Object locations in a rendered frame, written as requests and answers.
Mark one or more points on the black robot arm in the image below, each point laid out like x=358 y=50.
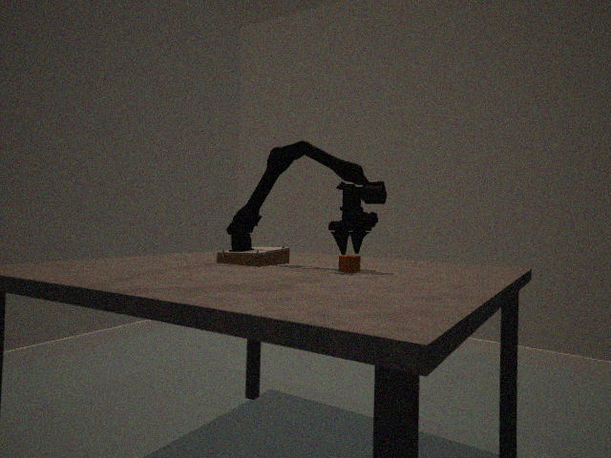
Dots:
x=278 y=161

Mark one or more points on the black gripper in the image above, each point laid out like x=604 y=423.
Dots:
x=345 y=225

